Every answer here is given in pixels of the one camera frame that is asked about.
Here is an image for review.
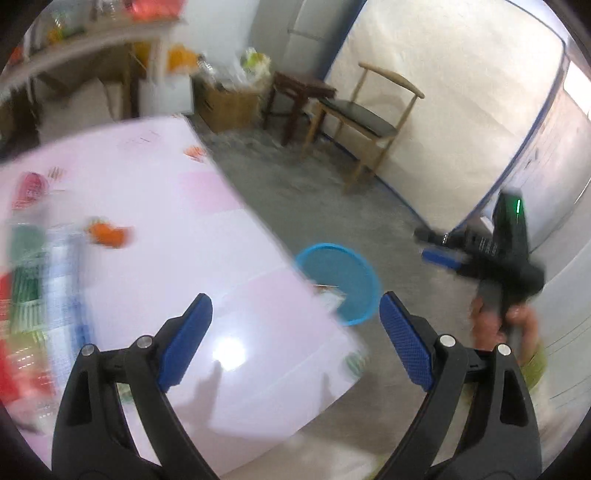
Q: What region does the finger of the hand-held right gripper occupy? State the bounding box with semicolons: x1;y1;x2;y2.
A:
421;247;465;272
413;227;467;246

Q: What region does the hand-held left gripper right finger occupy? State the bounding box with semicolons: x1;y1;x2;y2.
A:
373;291;543;480

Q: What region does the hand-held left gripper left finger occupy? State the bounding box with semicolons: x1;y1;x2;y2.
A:
51;292;221;480

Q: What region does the blue plastic basket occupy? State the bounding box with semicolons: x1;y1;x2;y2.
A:
295;243;383;326

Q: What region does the red snack bag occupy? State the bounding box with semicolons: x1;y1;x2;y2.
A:
0;272;61;416

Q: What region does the person's right hand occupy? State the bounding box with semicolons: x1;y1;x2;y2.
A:
468;295;541;365

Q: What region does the crumpled white wrapper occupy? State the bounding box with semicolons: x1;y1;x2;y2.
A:
314;284;347;315

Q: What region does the blue white packet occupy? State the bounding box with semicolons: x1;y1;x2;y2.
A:
44;226;93;384

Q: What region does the wooden chair dark seat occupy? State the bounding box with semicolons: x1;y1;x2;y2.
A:
301;62;426;195

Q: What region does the white mattress blue edge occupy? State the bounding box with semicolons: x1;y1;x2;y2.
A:
323;0;568;232

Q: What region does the dark wooden stool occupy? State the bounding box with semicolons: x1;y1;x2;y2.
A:
263;70;338;146

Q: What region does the cardboard box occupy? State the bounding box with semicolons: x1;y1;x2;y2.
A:
196;76;262;134

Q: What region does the grey cabinet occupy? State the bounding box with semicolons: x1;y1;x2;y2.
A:
252;0;365;81

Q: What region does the white foam box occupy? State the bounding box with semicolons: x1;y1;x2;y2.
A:
139;74;195;118

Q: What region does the white foam cushion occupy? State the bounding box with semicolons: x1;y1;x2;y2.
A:
41;78;121;134

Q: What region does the yellow plastic bag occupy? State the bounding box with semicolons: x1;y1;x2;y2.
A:
166;44;199;75

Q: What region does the white wooden shelf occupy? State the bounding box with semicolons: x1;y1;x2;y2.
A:
0;0;190;121

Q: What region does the pink plastic bag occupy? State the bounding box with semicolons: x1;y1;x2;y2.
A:
124;0;185;21

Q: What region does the box of green orange packets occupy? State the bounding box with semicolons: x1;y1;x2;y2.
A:
46;9;88;42

